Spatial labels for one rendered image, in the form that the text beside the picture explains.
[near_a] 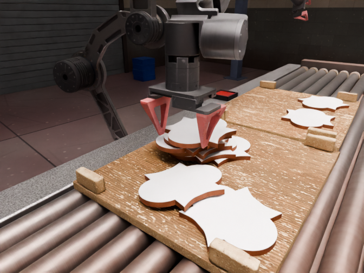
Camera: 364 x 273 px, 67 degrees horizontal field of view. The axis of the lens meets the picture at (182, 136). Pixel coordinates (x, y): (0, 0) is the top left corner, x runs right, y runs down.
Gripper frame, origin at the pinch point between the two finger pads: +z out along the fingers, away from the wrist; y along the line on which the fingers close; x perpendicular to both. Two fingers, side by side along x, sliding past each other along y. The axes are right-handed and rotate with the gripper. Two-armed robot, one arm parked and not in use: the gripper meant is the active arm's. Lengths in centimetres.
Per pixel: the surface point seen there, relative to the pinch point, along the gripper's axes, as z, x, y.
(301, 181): 6.0, 7.2, 20.4
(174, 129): -0.1, 1.8, -3.1
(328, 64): 4, 132, 4
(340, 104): 4, 56, 20
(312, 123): 4.5, 34.3, 16.3
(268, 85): 4, 65, -6
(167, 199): 4.2, -12.2, 5.9
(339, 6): -35, 553, -54
